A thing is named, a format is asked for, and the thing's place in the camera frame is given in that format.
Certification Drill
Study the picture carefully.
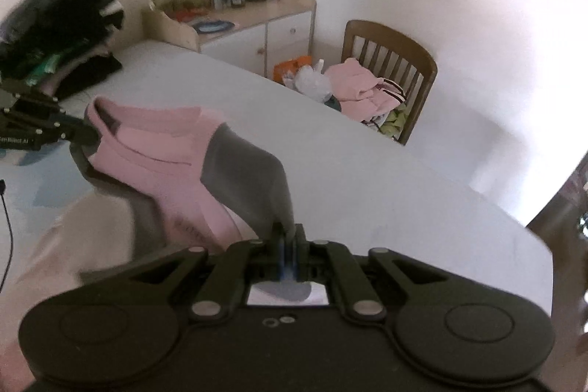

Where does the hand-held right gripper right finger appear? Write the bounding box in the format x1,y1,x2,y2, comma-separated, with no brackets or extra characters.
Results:
286,223,449,322

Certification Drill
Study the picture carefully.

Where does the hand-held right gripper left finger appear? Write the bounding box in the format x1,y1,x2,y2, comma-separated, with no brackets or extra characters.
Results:
129,221,286,322

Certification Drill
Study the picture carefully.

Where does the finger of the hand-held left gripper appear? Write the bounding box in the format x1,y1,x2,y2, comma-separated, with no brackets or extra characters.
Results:
55,113,103,147

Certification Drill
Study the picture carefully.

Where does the pink grey sweatshirt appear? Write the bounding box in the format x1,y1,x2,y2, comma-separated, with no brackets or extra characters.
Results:
0,96,330,379

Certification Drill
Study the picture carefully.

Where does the pile of folded clothes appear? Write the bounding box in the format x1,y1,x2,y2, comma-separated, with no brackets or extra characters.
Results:
0,0,128,100

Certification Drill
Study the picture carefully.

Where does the green floral cloth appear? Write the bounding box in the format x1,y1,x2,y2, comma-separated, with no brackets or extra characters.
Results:
366,103,413,136

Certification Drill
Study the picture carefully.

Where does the blue oval dish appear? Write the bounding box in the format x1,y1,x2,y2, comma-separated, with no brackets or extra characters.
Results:
193,20,236,34

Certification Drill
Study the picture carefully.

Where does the pink garment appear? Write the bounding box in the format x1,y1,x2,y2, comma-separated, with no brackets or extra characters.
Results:
323,57,410,123

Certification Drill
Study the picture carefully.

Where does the striped cloth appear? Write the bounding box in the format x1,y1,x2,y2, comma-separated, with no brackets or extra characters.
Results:
377,77,409,104

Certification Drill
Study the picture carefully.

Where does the white plastic bag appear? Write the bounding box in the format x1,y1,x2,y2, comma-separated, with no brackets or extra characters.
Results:
284,60,334,101

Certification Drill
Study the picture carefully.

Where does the wooden white cabinet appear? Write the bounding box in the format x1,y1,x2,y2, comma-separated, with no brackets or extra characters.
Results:
141,0,319,79

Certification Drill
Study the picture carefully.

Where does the orange bag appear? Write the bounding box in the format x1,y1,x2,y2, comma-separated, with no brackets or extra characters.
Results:
273,56,314,83

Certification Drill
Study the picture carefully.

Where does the brown wooden chair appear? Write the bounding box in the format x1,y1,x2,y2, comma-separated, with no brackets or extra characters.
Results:
342,19,438,145

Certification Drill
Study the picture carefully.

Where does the black cable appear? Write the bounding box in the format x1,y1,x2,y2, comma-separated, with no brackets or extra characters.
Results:
0,178,15,292

